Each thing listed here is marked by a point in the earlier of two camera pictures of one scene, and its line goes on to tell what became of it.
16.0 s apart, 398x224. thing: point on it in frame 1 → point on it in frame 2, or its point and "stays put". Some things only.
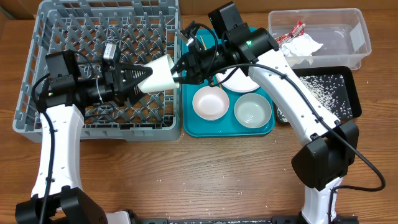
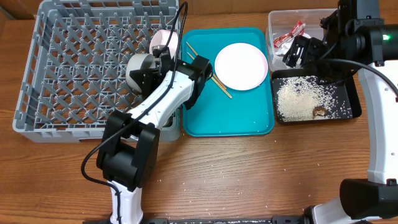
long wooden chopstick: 203,43 → 212,77
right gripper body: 189,65 → 298,51
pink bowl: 210,102 → 161,37
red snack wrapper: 297,30 stays put
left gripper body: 108,89 → 154,79
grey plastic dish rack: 145,32 stays put
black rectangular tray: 334,86 stays put
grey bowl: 252,110 → 138,62
